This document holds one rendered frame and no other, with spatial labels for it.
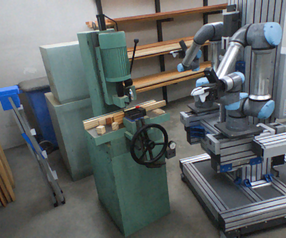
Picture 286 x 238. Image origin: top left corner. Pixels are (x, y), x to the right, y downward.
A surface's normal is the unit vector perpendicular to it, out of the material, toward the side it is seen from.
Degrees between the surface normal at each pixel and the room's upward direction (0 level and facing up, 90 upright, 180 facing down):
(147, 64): 90
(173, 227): 0
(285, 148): 90
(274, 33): 82
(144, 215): 90
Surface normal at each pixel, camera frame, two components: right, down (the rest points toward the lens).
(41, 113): 0.51, 0.34
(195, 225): -0.11, -0.92
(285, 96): 0.23, 0.34
